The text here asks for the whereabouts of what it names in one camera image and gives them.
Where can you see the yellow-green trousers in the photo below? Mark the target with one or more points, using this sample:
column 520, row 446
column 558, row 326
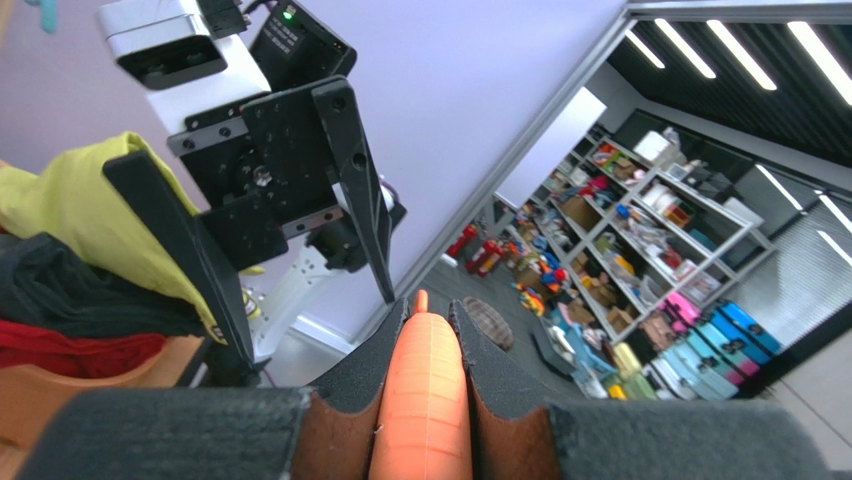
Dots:
column 72, row 200

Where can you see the orange hanger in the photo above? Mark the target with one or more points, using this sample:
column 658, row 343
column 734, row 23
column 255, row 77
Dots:
column 423, row 428

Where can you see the background shelf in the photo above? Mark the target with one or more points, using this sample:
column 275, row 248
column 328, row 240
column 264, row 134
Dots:
column 639, row 253

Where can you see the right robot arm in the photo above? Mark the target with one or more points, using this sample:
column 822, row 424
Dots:
column 294, row 48

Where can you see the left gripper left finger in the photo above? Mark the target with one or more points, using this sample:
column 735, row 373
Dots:
column 324, row 430

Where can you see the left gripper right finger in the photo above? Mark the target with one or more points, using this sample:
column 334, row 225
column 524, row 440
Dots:
column 524, row 430

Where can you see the teal hanger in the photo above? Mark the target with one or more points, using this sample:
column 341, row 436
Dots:
column 48, row 14

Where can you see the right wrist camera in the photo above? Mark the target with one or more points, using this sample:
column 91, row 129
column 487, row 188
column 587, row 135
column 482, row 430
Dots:
column 188, row 55

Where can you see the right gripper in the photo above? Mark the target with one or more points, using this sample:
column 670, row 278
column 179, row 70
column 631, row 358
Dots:
column 265, row 166

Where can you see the aluminium frame post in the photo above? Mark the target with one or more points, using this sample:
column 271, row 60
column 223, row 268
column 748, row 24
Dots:
column 476, row 131

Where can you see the red trousers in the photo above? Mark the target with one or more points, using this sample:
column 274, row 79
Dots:
column 83, row 358

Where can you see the black trousers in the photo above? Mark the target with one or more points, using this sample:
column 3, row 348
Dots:
column 45, row 284

